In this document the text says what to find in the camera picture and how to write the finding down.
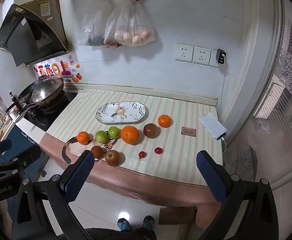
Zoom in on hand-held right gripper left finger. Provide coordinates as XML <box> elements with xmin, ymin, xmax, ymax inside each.
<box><xmin>11</xmin><ymin>150</ymin><xmax>95</xmax><ymax>240</ymax></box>

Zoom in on green apple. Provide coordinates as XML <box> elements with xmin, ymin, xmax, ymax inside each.
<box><xmin>95</xmin><ymin>130</ymin><xmax>108</xmax><ymax>143</ymax></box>
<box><xmin>107</xmin><ymin>126</ymin><xmax>120</xmax><ymax>138</ymax></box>

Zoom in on small orange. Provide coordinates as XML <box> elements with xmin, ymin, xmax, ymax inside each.
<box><xmin>77</xmin><ymin>131</ymin><xmax>90</xmax><ymax>145</ymax></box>

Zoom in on olive-brown apple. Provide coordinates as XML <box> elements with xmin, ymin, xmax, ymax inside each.
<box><xmin>143</xmin><ymin>123</ymin><xmax>158</xmax><ymax>139</ymax></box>

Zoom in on black charger plug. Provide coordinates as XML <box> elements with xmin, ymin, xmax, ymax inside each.
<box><xmin>216</xmin><ymin>49</ymin><xmax>227</xmax><ymax>65</ymax></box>

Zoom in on plastic bag of eggs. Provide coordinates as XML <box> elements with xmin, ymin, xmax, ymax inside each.
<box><xmin>104</xmin><ymin>0</ymin><xmax>157</xmax><ymax>47</ymax></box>

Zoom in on blue slipper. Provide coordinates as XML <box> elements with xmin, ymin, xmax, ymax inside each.
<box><xmin>142</xmin><ymin>215</ymin><xmax>155</xmax><ymax>230</ymax></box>
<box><xmin>117</xmin><ymin>218</ymin><xmax>132</xmax><ymax>232</ymax></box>

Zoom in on small dark red fruit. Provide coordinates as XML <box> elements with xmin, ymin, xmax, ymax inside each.
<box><xmin>91</xmin><ymin>145</ymin><xmax>104</xmax><ymax>159</ymax></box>

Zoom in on blue kitchen cabinet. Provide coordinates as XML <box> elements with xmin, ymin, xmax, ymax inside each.
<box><xmin>1</xmin><ymin>125</ymin><xmax>49</xmax><ymax>180</ymax></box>

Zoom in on black range hood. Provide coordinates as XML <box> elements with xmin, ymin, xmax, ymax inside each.
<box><xmin>0</xmin><ymin>0</ymin><xmax>68</xmax><ymax>67</ymax></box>

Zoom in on oval floral ceramic plate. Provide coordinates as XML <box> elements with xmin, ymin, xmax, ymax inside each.
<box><xmin>95</xmin><ymin>101</ymin><xmax>148</xmax><ymax>125</ymax></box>

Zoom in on white power bank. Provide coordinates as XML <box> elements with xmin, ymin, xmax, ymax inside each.
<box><xmin>198</xmin><ymin>112</ymin><xmax>228</xmax><ymax>140</ymax></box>

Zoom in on medium orange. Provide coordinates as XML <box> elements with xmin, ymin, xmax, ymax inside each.
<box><xmin>158</xmin><ymin>114</ymin><xmax>172</xmax><ymax>128</ymax></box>

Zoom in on colourful wall sticker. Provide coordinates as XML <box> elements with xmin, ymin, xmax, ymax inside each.
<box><xmin>33</xmin><ymin>57</ymin><xmax>82</xmax><ymax>83</ymax></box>

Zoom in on dark sauce bottle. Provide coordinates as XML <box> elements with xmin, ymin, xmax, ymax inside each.
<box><xmin>9</xmin><ymin>92</ymin><xmax>22</xmax><ymax>113</ymax></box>

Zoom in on white wall outlet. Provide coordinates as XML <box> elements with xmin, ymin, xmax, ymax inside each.
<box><xmin>175</xmin><ymin>43</ymin><xmax>194</xmax><ymax>62</ymax></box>
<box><xmin>209</xmin><ymin>50</ymin><xmax>221</xmax><ymax>68</ymax></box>
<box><xmin>192</xmin><ymin>46</ymin><xmax>211</xmax><ymax>65</ymax></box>

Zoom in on person's left forearm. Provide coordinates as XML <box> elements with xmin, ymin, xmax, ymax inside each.
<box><xmin>0</xmin><ymin>200</ymin><xmax>14</xmax><ymax>240</ymax></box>

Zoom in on large orange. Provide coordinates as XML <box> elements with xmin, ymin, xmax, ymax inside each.
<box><xmin>121</xmin><ymin>125</ymin><xmax>140</xmax><ymax>145</ymax></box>

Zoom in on white charging cable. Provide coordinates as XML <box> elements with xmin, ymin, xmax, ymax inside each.
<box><xmin>220</xmin><ymin>64</ymin><xmax>230</xmax><ymax>167</ymax></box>

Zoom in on red-brown apple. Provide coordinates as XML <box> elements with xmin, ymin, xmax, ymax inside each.
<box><xmin>105</xmin><ymin>150</ymin><xmax>120</xmax><ymax>167</ymax></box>

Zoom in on brown cloth label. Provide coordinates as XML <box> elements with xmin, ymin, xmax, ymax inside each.
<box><xmin>181</xmin><ymin>126</ymin><xmax>198</xmax><ymax>137</ymax></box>

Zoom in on black glass stove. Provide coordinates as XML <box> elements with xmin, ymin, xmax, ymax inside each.
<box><xmin>23</xmin><ymin>91</ymin><xmax>78</xmax><ymax>132</ymax></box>

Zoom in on striped tablecloth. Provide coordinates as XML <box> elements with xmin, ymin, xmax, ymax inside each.
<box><xmin>39</xmin><ymin>89</ymin><xmax>228</xmax><ymax>229</ymax></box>

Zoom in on steel wok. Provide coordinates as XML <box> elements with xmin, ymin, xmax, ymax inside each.
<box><xmin>14</xmin><ymin>77</ymin><xmax>64</xmax><ymax>123</ymax></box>

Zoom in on dark frying pan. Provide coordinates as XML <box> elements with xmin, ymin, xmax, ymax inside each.
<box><xmin>17</xmin><ymin>79</ymin><xmax>49</xmax><ymax>103</ymax></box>

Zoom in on person's dark trousers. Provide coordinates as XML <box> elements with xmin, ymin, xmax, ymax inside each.
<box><xmin>86</xmin><ymin>227</ymin><xmax>157</xmax><ymax>240</ymax></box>

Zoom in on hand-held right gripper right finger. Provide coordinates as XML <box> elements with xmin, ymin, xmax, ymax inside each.
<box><xmin>196</xmin><ymin>150</ymin><xmax>286</xmax><ymax>240</ymax></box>

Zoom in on plastic bag with dark contents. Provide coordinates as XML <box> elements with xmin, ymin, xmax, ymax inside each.
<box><xmin>79</xmin><ymin>0</ymin><xmax>112</xmax><ymax>47</ymax></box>

